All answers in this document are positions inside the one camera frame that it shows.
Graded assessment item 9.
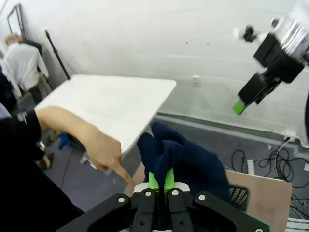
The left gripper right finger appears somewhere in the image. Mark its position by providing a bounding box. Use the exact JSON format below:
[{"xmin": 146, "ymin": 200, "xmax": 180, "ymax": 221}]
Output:
[{"xmin": 164, "ymin": 168, "xmax": 271, "ymax": 232}]

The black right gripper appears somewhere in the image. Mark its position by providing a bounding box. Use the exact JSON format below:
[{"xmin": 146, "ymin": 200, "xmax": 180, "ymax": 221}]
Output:
[{"xmin": 232, "ymin": 32, "xmax": 305, "ymax": 116}]

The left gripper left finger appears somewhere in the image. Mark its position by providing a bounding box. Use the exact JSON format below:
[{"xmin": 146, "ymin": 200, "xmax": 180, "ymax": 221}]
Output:
[{"xmin": 56, "ymin": 170, "xmax": 160, "ymax": 232}]

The navy blue garment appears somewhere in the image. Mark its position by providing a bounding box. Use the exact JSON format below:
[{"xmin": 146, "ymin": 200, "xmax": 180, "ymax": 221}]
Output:
[{"xmin": 137, "ymin": 121, "xmax": 231, "ymax": 232}]

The person's left forearm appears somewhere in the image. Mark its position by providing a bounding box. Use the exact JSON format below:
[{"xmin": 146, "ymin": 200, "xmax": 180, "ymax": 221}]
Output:
[{"xmin": 35, "ymin": 106, "xmax": 100, "ymax": 155}]

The person's left hand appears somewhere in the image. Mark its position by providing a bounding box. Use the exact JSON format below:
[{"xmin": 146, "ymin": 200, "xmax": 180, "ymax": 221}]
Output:
[{"xmin": 84, "ymin": 128, "xmax": 136, "ymax": 187}]

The grey woven plastic basket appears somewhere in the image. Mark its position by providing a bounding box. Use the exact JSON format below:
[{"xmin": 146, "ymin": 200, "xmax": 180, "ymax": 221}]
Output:
[{"xmin": 228, "ymin": 185, "xmax": 252, "ymax": 214}]

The blue cloth on floor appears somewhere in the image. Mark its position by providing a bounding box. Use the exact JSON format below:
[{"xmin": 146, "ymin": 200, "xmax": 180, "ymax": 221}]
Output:
[{"xmin": 59, "ymin": 134, "xmax": 73, "ymax": 151}]

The white folding table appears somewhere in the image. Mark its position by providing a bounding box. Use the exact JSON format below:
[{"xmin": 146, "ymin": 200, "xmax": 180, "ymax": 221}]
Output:
[{"xmin": 35, "ymin": 74, "xmax": 177, "ymax": 156}]

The person in black t-shirt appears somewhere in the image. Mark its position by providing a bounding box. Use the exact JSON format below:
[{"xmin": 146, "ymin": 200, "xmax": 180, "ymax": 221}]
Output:
[{"xmin": 0, "ymin": 110, "xmax": 85, "ymax": 232}]

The black tripod stand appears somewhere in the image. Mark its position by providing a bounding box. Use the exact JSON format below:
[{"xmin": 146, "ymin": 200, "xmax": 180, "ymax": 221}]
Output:
[{"xmin": 44, "ymin": 30, "xmax": 71, "ymax": 80}]

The mannequin in white shirt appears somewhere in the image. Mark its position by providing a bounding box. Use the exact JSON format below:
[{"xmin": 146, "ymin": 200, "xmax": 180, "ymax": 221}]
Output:
[{"xmin": 0, "ymin": 33, "xmax": 49, "ymax": 98}]

